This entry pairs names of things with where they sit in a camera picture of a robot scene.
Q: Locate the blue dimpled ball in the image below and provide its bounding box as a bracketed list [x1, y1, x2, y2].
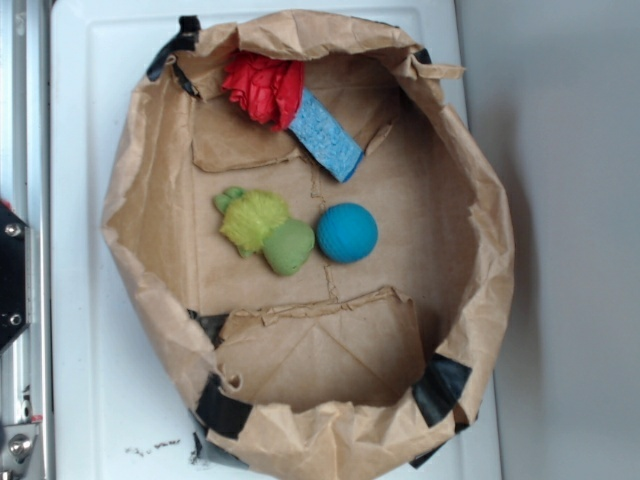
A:
[316, 203, 378, 263]

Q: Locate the green fuzzy plush toy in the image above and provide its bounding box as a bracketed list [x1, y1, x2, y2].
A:
[213, 186, 315, 276]

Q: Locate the blue sponge block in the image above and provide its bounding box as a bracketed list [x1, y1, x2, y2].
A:
[288, 88, 364, 183]

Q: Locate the brown paper bag bin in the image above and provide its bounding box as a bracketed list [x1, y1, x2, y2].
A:
[102, 10, 514, 479]

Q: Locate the red crumpled cloth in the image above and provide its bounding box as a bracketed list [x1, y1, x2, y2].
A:
[222, 51, 305, 131]

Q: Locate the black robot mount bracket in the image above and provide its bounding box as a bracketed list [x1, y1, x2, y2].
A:
[0, 200, 28, 353]

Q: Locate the silver metal rail frame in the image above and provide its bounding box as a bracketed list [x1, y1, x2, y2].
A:
[1, 1, 55, 479]

